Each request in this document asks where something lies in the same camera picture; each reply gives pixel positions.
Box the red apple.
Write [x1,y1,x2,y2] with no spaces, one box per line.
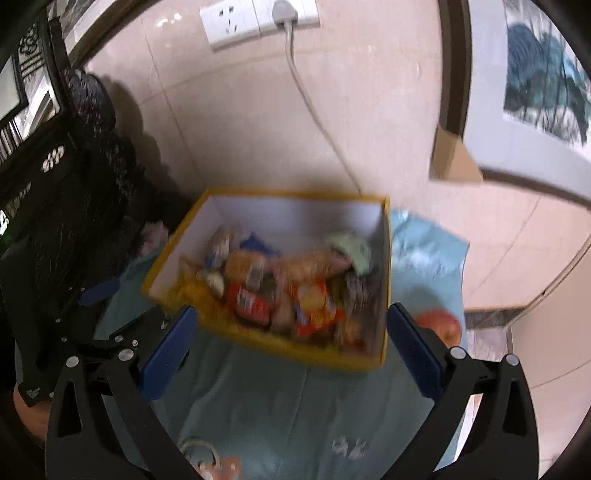
[413,310,462,347]

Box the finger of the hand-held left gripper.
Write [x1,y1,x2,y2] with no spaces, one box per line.
[78,278,122,308]
[108,308,169,349]

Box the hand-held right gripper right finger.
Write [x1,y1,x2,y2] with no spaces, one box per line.
[387,302,541,480]

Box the black lattice panel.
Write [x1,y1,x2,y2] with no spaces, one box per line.
[16,18,65,121]

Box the pile of assorted snack packets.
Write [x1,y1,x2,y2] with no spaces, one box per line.
[180,228,382,356]

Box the person's left hand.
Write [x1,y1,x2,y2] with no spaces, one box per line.
[14,387,51,435]

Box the empty white wall socket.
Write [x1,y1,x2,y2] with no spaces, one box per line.
[199,0,262,51]

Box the white power cable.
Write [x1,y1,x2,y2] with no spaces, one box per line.
[285,21,365,195]

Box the dark carved wooden furniture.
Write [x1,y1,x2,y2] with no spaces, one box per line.
[0,69,195,324]

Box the framed blue ink painting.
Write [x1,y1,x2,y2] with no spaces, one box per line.
[436,0,591,204]

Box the white power plug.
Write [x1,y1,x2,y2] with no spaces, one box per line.
[272,0,298,24]

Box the cardboard corner protector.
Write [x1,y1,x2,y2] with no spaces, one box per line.
[429,124,483,183]

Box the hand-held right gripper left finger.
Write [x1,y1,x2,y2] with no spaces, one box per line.
[44,305,199,480]

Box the yellow cardboard box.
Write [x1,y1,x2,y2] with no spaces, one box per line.
[141,188,392,372]

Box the light blue tablecloth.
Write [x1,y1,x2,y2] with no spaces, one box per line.
[92,208,469,480]

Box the black framed picture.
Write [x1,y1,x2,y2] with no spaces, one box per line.
[0,60,31,130]

